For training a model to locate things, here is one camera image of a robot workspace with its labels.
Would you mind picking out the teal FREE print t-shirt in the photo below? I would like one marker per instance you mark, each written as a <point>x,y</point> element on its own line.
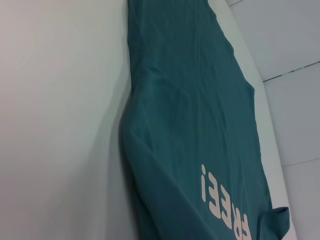
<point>187,112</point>

